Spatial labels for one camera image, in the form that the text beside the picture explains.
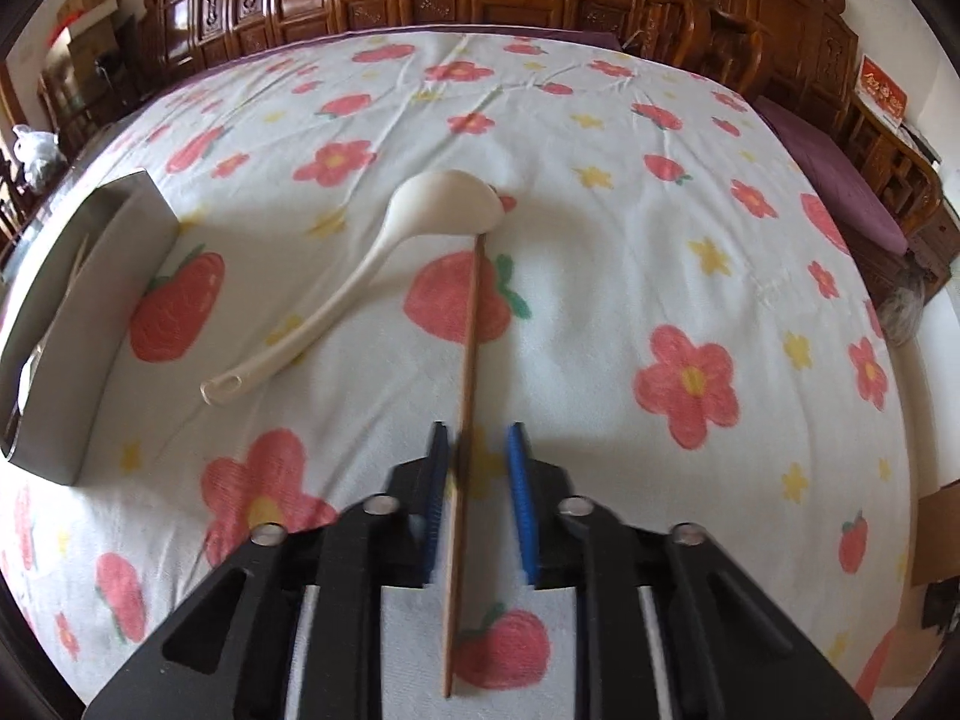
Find wooden side table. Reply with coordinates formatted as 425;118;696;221
841;96;958;293

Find purple seat cushion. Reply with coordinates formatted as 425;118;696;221
754;96;908;255

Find light bamboo chopstick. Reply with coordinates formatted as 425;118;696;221
28;234;89;367

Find brown wooden chopstick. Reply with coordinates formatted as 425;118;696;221
441;236;487;700

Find grey metal tray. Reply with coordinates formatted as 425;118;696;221
2;171;179;486

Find carved wooden armchair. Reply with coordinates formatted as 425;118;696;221
623;0;859;135

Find red card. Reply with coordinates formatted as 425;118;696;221
854;55;908;130

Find floral strawberry tablecloth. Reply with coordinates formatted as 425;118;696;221
2;31;910;718

